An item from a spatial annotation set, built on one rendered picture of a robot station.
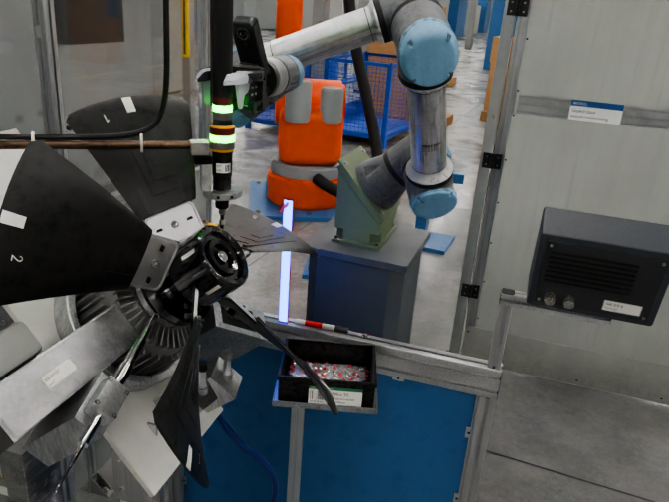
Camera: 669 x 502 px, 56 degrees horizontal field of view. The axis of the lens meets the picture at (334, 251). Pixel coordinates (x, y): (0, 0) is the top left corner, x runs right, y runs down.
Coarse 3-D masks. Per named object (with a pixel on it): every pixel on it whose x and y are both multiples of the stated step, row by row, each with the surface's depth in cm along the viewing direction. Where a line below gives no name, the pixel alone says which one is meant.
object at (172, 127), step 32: (128, 96) 115; (160, 96) 118; (96, 128) 110; (128, 128) 112; (160, 128) 115; (96, 160) 109; (128, 160) 111; (160, 160) 112; (192, 160) 115; (128, 192) 110; (160, 192) 111; (192, 192) 112
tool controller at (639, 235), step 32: (544, 224) 130; (576, 224) 130; (608, 224) 130; (640, 224) 130; (544, 256) 130; (576, 256) 128; (608, 256) 126; (640, 256) 124; (544, 288) 135; (576, 288) 132; (608, 288) 130; (640, 288) 128; (640, 320) 132
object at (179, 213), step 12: (180, 204) 111; (192, 204) 112; (156, 216) 110; (168, 216) 111; (180, 216) 111; (192, 216) 111; (156, 228) 110; (168, 228) 110; (180, 228) 111; (192, 228) 111; (180, 240) 110
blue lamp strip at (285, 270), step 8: (288, 200) 148; (288, 208) 149; (288, 216) 150; (288, 224) 150; (288, 256) 153; (288, 264) 154; (288, 272) 155; (288, 280) 156; (288, 288) 157; (280, 296) 158; (280, 304) 159; (280, 312) 160; (280, 320) 160
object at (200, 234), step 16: (192, 240) 103; (208, 240) 106; (224, 240) 110; (176, 256) 104; (192, 256) 102; (208, 256) 104; (240, 256) 111; (176, 272) 104; (192, 272) 102; (208, 272) 101; (224, 272) 105; (240, 272) 109; (160, 288) 106; (176, 288) 105; (192, 288) 104; (208, 288) 103; (224, 288) 104; (160, 304) 105; (176, 304) 107; (208, 304) 108; (176, 320) 107
